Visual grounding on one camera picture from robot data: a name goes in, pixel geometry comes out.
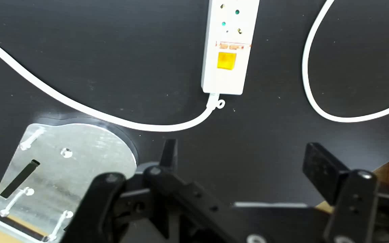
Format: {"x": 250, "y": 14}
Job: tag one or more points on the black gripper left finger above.
{"x": 158, "y": 203}

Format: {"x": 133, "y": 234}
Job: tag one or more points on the round metal mounting plate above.
{"x": 68, "y": 176}

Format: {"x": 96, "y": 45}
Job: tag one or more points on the white power strip orange switch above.
{"x": 229, "y": 28}

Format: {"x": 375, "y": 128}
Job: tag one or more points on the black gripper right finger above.
{"x": 352, "y": 198}

